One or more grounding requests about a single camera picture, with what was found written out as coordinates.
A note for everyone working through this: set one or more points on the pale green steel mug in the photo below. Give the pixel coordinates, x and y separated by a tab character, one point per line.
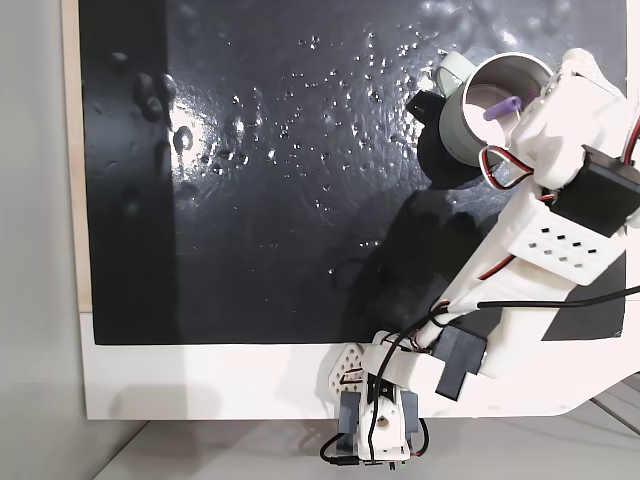
455	130

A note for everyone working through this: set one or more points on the black rubber mat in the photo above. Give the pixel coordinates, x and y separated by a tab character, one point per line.
250	200

